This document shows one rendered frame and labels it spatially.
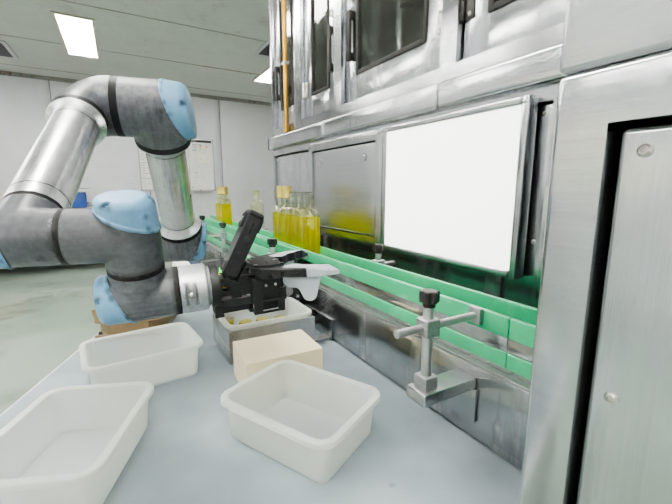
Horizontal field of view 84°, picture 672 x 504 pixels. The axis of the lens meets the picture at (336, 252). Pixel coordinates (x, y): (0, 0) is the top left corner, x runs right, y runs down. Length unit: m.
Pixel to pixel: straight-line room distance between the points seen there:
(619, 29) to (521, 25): 0.56
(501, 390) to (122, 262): 0.56
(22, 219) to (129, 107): 0.35
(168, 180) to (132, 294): 0.44
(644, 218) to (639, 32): 0.12
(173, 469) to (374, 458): 0.30
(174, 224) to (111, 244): 0.53
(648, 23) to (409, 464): 0.57
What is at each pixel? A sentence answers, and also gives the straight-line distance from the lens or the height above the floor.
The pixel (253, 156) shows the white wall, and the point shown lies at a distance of 7.37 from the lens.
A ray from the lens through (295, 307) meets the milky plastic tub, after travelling 1.05.
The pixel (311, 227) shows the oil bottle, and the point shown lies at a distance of 1.19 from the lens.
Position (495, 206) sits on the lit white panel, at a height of 1.12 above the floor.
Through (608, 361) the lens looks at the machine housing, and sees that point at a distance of 0.36.
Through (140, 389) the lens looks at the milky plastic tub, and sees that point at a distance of 0.76.
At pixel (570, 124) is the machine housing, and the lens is 0.35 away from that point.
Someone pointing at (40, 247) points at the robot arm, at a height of 1.08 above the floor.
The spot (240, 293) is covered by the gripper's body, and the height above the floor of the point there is 0.98.
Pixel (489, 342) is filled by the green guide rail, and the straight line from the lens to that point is 0.65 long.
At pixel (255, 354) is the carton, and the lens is 0.79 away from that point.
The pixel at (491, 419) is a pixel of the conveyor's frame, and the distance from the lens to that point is 0.67.
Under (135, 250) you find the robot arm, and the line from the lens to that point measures 0.56.
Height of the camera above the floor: 1.16
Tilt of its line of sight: 10 degrees down
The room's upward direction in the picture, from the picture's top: straight up
